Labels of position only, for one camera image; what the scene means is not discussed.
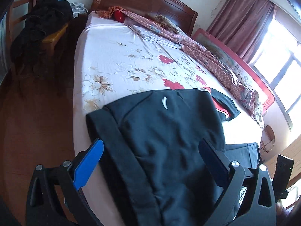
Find black clothes pile on chair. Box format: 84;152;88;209
10;0;73;66

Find pink floral quilt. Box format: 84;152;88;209
95;6;265;129

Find red pillow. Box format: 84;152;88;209
113;10;125;23

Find black Anta sports pants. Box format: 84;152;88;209
86;87;259;225

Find grey patterned cloth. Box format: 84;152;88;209
70;2;88;18

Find small wooden chair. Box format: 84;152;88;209
259;125;275;163

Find pink curtain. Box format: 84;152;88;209
207;0;277;64

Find window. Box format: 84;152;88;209
251;8;300;131

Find white floral bed sheet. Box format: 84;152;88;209
73;12;262;225

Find dark wooden headboard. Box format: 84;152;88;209
91;0;198;36

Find red bed guard rail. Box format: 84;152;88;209
192;29;275;112

